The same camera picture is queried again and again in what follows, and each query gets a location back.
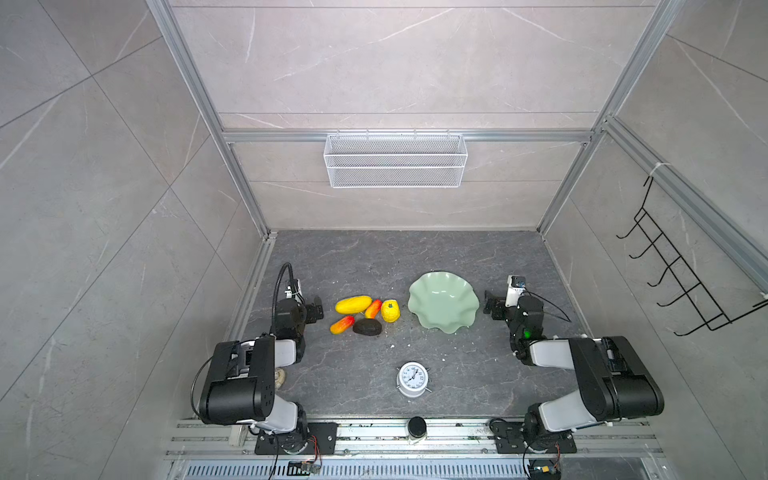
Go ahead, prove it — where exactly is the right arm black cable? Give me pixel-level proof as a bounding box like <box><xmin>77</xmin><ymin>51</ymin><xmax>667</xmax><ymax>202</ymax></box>
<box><xmin>525</xmin><ymin>290</ymin><xmax>573</xmax><ymax>324</ymax></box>

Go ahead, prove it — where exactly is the aluminium rail frame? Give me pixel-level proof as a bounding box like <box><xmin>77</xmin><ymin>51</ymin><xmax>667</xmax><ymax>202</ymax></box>
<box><xmin>159</xmin><ymin>416</ymin><xmax>676</xmax><ymax>479</ymax></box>

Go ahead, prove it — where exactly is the black round knob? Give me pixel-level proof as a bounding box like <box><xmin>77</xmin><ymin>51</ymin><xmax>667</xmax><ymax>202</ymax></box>
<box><xmin>406</xmin><ymin>416</ymin><xmax>427</xmax><ymax>440</ymax></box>

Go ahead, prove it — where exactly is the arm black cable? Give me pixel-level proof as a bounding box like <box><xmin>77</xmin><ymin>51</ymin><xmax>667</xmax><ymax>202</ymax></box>
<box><xmin>271</xmin><ymin>262</ymin><xmax>298</xmax><ymax>337</ymax></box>
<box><xmin>525</xmin><ymin>290</ymin><xmax>573</xmax><ymax>324</ymax></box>

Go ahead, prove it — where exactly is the white alarm clock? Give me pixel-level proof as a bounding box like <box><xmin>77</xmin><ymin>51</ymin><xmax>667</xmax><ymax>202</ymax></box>
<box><xmin>396</xmin><ymin>361</ymin><xmax>429</xmax><ymax>399</ymax></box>

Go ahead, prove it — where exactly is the black wire hook rack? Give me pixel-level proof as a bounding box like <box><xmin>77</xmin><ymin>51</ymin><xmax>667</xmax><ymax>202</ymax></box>
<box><xmin>615</xmin><ymin>176</ymin><xmax>767</xmax><ymax>338</ymax></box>

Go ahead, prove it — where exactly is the small beige object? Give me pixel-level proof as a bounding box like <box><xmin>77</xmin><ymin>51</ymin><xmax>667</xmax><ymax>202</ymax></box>
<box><xmin>275</xmin><ymin>368</ymin><xmax>286</xmax><ymax>389</ymax></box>

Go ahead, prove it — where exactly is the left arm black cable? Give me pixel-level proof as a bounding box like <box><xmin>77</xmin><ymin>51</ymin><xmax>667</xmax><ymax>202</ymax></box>
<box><xmin>271</xmin><ymin>262</ymin><xmax>298</xmax><ymax>337</ymax></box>

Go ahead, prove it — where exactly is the red-orange fake mango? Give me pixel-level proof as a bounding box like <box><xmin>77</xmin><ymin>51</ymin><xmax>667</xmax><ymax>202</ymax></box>
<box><xmin>330</xmin><ymin>315</ymin><xmax>356</xmax><ymax>335</ymax></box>
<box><xmin>364</xmin><ymin>299</ymin><xmax>383</xmax><ymax>319</ymax></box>

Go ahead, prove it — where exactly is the dark fake avocado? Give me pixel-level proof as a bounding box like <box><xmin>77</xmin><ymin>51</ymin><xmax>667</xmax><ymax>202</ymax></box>
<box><xmin>353</xmin><ymin>318</ymin><xmax>383</xmax><ymax>336</ymax></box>

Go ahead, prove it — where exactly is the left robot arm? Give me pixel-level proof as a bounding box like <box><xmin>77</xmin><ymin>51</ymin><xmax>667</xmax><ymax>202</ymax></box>
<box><xmin>191</xmin><ymin>297</ymin><xmax>324</xmax><ymax>454</ymax></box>

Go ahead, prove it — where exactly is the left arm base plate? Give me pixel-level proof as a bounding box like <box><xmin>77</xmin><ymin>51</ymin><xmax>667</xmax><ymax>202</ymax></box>
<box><xmin>254</xmin><ymin>422</ymin><xmax>339</xmax><ymax>456</ymax></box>

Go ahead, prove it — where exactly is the green wavy fruit bowl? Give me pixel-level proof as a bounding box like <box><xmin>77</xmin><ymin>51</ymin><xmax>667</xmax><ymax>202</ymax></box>
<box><xmin>407</xmin><ymin>271</ymin><xmax>480</xmax><ymax>334</ymax></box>

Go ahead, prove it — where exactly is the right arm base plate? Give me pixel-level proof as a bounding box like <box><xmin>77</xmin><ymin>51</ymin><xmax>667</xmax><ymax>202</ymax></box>
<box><xmin>488</xmin><ymin>418</ymin><xmax>577</xmax><ymax>454</ymax></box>

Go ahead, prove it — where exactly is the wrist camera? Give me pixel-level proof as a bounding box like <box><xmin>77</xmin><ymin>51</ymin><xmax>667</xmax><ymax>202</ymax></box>
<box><xmin>285</xmin><ymin>278</ymin><xmax>305</xmax><ymax>303</ymax></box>
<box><xmin>505</xmin><ymin>275</ymin><xmax>526</xmax><ymax>308</ymax></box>

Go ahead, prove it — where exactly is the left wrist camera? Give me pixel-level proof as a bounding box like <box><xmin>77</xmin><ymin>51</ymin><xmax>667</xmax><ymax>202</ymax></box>
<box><xmin>285</xmin><ymin>278</ymin><xmax>305</xmax><ymax>303</ymax></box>

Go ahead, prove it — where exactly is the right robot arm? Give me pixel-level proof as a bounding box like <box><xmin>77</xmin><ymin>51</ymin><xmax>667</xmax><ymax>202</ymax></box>
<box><xmin>483</xmin><ymin>291</ymin><xmax>665</xmax><ymax>454</ymax></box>

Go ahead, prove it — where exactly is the white wire mesh basket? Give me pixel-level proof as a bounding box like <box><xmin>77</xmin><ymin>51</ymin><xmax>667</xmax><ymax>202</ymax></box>
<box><xmin>323</xmin><ymin>133</ymin><xmax>468</xmax><ymax>189</ymax></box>

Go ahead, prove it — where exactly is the long yellow fake fruit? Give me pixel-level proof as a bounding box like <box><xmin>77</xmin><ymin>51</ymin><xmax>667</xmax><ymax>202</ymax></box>
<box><xmin>335</xmin><ymin>295</ymin><xmax>373</xmax><ymax>316</ymax></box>

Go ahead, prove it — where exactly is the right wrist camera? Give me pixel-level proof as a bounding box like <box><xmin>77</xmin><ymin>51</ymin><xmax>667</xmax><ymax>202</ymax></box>
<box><xmin>505</xmin><ymin>275</ymin><xmax>526</xmax><ymax>308</ymax></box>

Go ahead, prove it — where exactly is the bumpy yellow fake fruit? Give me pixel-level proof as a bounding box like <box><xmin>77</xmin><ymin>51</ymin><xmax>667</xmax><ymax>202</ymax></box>
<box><xmin>380</xmin><ymin>299</ymin><xmax>401</xmax><ymax>323</ymax></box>

